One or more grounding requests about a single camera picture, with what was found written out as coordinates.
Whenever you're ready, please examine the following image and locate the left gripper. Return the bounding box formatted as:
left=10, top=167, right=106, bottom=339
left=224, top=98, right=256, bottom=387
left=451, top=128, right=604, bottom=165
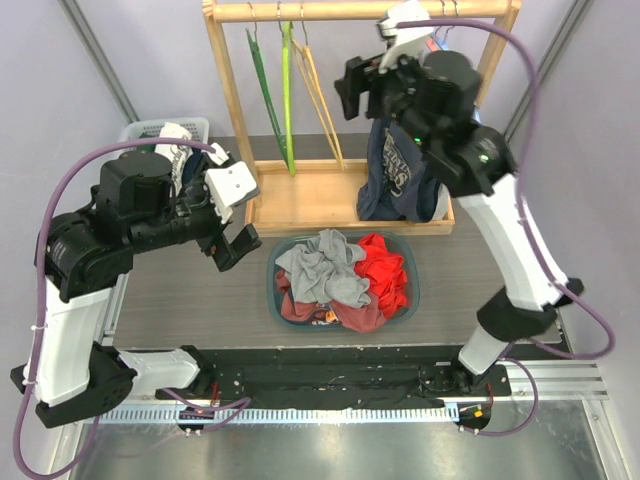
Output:
left=128, top=154, right=263, bottom=269

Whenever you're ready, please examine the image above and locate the yellow hanger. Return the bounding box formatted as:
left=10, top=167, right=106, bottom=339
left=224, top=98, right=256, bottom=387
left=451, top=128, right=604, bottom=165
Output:
left=292, top=2, right=346, bottom=171

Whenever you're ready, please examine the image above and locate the lime green hanger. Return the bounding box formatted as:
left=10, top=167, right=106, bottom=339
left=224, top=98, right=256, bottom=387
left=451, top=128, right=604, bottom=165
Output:
left=276, top=1, right=296, bottom=176

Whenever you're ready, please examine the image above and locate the green plastic hanger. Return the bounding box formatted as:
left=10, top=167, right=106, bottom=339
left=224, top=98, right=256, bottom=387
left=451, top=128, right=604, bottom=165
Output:
left=245, top=2, right=288, bottom=170

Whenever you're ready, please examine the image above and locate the grey tank top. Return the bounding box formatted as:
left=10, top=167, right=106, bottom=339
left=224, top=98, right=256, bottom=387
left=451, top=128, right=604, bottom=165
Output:
left=275, top=229, right=371, bottom=308

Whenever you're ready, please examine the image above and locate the navy tank top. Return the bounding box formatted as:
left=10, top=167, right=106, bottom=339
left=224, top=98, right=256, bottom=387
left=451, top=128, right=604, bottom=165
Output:
left=356, top=118, right=448, bottom=223

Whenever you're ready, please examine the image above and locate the maroon graphic tank top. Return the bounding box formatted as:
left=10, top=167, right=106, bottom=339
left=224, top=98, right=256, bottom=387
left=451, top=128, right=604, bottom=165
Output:
left=275, top=270, right=387, bottom=333

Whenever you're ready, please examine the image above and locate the red tank top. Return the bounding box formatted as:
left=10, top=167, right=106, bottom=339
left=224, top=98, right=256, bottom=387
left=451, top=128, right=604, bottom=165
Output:
left=354, top=233, right=408, bottom=320

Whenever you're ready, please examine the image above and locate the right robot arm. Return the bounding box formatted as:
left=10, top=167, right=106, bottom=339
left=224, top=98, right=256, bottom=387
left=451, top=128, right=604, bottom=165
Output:
left=334, top=50, right=584, bottom=395

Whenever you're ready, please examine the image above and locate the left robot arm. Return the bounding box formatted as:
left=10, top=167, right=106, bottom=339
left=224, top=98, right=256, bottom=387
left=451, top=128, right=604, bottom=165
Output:
left=11, top=150, right=237, bottom=429

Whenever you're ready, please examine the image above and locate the light blue hanger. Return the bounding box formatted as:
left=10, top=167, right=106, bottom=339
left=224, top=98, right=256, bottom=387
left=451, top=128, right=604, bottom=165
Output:
left=426, top=27, right=452, bottom=52

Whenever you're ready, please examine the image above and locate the wooden clothes rack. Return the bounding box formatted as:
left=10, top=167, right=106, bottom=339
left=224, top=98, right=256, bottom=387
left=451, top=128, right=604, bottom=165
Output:
left=200, top=0, right=523, bottom=239

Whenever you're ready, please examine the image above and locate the navy folded shirt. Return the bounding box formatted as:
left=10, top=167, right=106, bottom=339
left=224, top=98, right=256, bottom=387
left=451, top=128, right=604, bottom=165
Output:
left=181, top=150, right=203, bottom=185

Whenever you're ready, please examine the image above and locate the white plastic basket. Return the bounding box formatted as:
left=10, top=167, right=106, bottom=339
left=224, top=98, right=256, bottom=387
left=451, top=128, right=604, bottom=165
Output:
left=119, top=117, right=209, bottom=154

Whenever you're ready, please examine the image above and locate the green folded shirt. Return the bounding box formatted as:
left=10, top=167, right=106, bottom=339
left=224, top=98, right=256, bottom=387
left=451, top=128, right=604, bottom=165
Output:
left=136, top=132, right=158, bottom=152

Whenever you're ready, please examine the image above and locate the teal plastic tub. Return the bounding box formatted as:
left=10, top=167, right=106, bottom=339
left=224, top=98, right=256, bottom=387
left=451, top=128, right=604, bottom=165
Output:
left=267, top=232, right=420, bottom=331

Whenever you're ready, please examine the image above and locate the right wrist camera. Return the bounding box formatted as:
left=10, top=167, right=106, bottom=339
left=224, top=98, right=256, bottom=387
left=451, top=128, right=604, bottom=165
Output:
left=376, top=0, right=442, bottom=74

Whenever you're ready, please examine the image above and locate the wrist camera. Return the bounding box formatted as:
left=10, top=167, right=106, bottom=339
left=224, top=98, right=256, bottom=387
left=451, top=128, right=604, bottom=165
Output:
left=376, top=0, right=442, bottom=74
left=204, top=143, right=260, bottom=224

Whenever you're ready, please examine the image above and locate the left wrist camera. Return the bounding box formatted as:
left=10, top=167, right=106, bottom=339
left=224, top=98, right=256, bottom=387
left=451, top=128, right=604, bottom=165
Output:
left=204, top=143, right=260, bottom=224

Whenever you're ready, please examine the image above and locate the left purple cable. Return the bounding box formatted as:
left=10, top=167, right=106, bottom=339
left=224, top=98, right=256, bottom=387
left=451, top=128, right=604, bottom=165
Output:
left=12, top=138, right=221, bottom=476

